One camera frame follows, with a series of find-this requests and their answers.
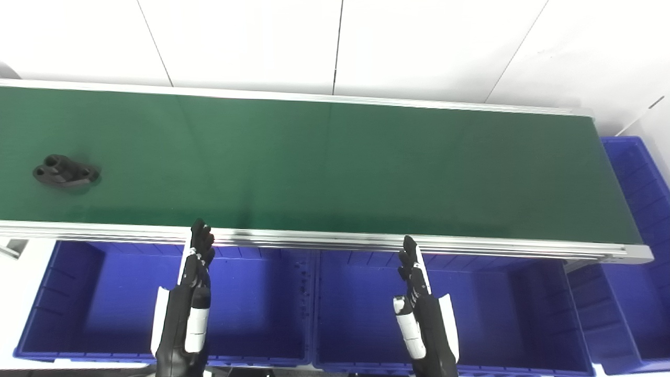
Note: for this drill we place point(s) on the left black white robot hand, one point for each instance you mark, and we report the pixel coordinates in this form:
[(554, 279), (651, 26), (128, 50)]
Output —
[(180, 324)]

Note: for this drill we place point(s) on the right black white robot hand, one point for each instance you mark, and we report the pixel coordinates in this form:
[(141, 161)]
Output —
[(432, 335)]

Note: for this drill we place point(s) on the black flanged metal part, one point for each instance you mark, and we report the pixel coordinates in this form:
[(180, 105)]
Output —
[(65, 173)]

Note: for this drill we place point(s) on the blue plastic bin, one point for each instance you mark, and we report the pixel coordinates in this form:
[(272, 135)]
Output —
[(513, 314), (104, 303), (638, 293)]

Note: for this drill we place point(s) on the green conveyor belt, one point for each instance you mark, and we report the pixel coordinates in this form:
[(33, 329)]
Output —
[(335, 167), (324, 240)]

